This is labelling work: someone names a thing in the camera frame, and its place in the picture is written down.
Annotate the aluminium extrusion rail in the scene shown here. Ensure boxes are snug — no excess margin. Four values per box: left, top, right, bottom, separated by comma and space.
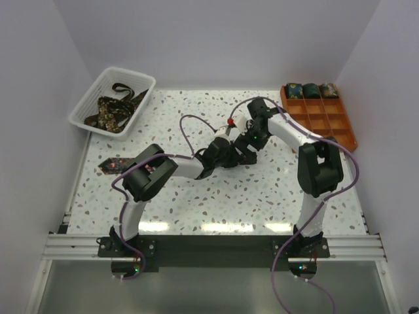
42, 211, 385, 260

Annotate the brown floral tie in basket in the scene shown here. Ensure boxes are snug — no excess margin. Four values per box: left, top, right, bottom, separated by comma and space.
84, 96, 138, 133

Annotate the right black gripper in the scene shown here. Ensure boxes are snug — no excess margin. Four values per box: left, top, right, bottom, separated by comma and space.
233, 120, 272, 162

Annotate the rolled multicolour floral tie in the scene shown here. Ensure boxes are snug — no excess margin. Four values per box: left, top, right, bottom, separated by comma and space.
319, 83, 339, 99

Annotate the navy floral paisley tie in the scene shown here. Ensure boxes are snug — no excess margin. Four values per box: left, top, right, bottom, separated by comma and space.
98, 155, 257, 175

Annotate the rolled dark green tie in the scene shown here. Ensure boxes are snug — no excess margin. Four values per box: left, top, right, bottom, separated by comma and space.
302, 83, 321, 99

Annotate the orange wooden compartment tray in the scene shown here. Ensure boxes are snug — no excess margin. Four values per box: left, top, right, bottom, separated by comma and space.
280, 86, 358, 152

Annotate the black mounting base plate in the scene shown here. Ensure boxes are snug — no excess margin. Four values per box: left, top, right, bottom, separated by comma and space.
96, 235, 331, 276

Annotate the rolled blue yellow floral tie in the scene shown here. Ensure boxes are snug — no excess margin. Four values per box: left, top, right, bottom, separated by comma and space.
285, 83, 304, 99

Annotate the dark tie in basket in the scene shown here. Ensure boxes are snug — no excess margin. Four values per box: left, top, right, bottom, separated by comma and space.
112, 82, 148, 105

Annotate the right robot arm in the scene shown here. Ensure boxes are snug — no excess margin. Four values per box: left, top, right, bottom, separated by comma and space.
228, 97, 344, 257

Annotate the white plastic basket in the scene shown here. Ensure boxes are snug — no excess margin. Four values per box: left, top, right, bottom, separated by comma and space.
69, 67, 156, 141

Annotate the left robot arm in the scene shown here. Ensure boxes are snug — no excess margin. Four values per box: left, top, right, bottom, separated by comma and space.
109, 137, 244, 256

